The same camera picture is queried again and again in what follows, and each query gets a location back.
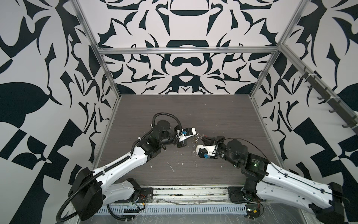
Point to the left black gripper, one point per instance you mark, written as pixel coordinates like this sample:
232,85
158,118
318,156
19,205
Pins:
179,143

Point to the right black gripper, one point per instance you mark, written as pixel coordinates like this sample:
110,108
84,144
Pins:
219,141

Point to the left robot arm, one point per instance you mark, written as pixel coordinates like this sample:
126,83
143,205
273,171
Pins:
92,189

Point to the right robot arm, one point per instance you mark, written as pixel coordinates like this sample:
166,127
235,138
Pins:
266,181

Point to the small circuit board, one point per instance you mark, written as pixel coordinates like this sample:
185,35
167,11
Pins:
254,211

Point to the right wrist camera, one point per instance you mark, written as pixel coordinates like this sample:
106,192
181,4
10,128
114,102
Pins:
207,152

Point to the aluminium front rail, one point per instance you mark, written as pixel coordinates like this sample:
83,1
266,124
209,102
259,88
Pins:
190,193

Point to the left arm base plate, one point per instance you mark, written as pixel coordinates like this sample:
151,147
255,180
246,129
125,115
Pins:
144,195

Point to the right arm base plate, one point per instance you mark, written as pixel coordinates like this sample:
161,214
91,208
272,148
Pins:
243,194

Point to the white slotted cable duct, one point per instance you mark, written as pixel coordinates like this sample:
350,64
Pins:
193,209

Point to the black wall hook rack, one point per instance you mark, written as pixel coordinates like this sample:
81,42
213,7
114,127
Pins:
327,95

